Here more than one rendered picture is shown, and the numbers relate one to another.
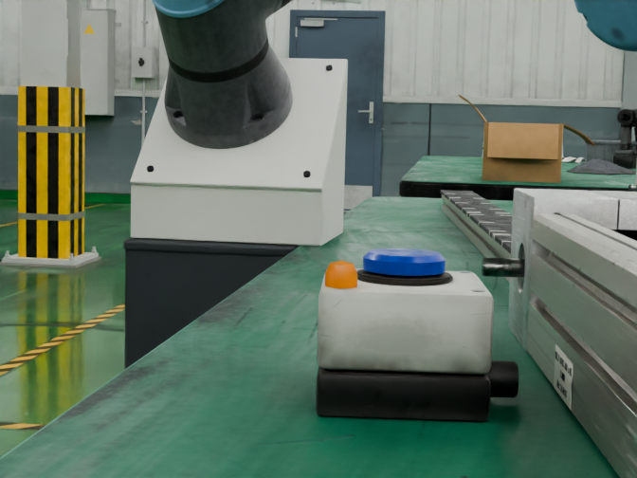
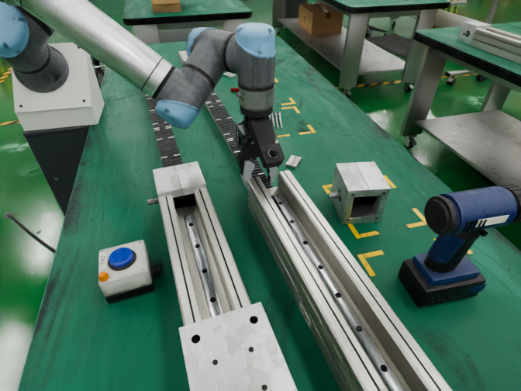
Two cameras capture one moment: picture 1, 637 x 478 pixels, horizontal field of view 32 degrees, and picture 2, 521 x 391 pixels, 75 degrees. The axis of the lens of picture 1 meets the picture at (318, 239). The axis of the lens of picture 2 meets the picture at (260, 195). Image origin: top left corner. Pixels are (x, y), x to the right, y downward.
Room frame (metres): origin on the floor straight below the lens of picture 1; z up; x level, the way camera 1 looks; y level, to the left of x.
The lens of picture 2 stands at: (0.09, -0.12, 1.30)
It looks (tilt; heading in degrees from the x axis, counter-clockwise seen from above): 39 degrees down; 338
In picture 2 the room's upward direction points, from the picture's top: straight up
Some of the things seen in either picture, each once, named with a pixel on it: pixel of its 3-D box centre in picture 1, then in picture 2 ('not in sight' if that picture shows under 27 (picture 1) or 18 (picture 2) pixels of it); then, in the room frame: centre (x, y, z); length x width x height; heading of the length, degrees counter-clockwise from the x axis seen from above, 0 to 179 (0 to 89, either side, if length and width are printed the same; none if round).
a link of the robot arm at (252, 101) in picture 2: not in sight; (255, 95); (0.73, -0.37, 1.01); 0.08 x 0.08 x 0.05
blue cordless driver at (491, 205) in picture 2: not in sight; (472, 243); (0.31, -0.59, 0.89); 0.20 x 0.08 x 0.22; 80
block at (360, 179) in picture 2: not in sight; (353, 192); (0.56, -0.53, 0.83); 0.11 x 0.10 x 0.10; 73
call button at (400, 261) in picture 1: (404, 270); (122, 258); (0.54, -0.04, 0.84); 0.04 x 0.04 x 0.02
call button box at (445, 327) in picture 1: (418, 337); (131, 268); (0.54, -0.05, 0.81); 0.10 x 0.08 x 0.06; 88
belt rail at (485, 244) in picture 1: (485, 228); not in sight; (1.33, -0.20, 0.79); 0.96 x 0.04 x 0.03; 178
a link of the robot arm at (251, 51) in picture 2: not in sight; (254, 57); (0.73, -0.37, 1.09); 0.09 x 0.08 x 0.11; 34
